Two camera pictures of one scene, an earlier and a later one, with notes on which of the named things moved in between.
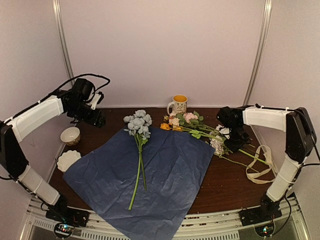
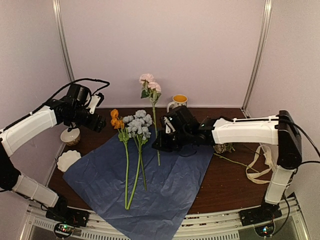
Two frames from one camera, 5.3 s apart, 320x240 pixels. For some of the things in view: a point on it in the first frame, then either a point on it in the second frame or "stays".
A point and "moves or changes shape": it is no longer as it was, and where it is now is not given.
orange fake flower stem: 167,126 moves or changes shape
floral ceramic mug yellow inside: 179,104 stays
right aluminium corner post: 267,14 stays
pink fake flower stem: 193,119 moves or changes shape
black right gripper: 235,147 → 162,143
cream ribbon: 265,177 stays
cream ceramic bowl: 70,135 stays
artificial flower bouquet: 138,125 stays
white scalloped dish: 67,159 stays
